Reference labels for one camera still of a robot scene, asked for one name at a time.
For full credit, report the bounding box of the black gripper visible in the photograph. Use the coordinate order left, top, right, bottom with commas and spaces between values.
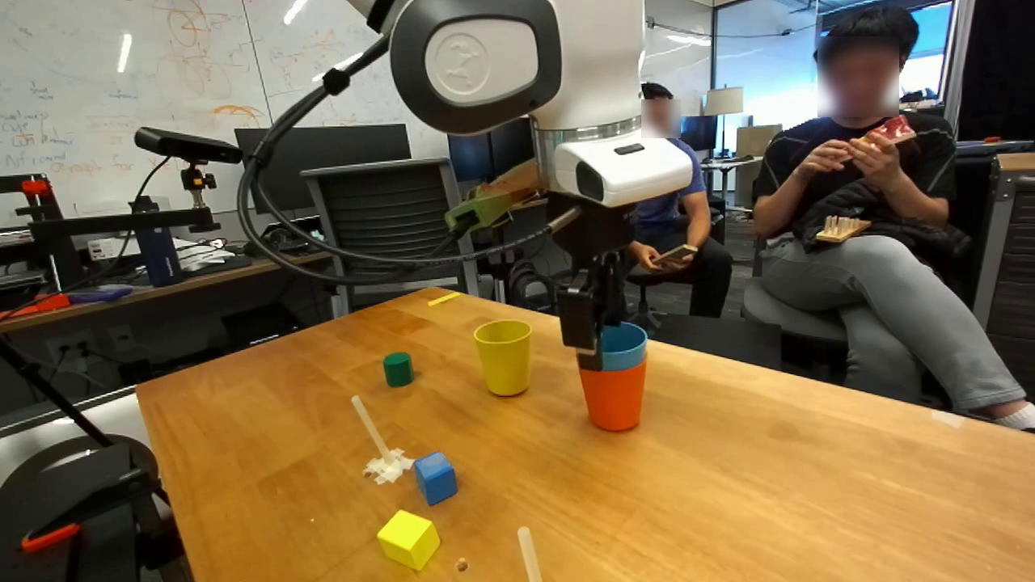
554, 201, 639, 360

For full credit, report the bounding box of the blue plastic cup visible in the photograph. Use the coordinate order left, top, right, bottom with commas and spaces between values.
595, 321, 650, 374

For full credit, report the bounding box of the orange plastic cup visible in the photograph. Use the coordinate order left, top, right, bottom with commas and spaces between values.
575, 360, 650, 435

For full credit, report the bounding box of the yellow plastic cup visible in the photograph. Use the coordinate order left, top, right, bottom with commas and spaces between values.
468, 318, 537, 397

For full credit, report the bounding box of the person in blue shirt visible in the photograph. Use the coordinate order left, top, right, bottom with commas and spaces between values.
625, 78, 739, 323

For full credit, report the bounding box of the dark computer monitor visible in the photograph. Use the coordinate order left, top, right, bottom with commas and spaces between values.
446, 116, 544, 188

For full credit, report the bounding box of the green cylinder block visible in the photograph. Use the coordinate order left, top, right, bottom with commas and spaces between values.
382, 350, 417, 392

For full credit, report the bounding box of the small blue-lit monitor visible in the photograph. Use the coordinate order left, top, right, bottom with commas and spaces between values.
675, 112, 722, 154

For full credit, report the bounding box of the grey mesh office chair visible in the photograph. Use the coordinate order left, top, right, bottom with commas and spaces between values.
298, 154, 485, 321

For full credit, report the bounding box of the blue cube block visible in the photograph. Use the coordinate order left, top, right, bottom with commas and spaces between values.
412, 450, 461, 507

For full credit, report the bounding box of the white lamp shade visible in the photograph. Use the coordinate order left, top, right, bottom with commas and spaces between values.
705, 84, 747, 118

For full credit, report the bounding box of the wooden toy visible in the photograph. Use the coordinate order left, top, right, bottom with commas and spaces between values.
812, 214, 877, 246

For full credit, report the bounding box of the person in black shirt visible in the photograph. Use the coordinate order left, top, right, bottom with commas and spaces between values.
742, 3, 1035, 433

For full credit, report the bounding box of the yellow cube block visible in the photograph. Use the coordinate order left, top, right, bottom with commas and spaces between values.
374, 507, 443, 571

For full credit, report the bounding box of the wide black monitor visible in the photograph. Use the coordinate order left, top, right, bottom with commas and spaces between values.
232, 118, 414, 217

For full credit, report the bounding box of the black jacket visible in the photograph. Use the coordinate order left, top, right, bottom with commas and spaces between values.
796, 175, 975, 264

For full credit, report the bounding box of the wooden office desk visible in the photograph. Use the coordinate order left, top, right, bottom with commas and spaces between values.
0, 250, 336, 335

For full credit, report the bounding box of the white paper pile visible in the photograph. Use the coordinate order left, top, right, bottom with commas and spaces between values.
172, 237, 240, 274

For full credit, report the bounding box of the grey cabinet with wooden top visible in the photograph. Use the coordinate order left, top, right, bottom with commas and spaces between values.
975, 148, 1035, 326

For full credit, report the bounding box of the black tripod leg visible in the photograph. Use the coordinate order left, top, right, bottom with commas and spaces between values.
0, 335, 112, 447

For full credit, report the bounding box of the wrist camera on green mount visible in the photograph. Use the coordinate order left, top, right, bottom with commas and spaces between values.
443, 157, 575, 242

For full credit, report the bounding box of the black camera on stand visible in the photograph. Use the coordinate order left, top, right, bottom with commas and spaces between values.
132, 121, 246, 209

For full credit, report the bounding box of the black clamp with red handle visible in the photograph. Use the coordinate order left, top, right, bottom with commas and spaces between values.
0, 433, 194, 582

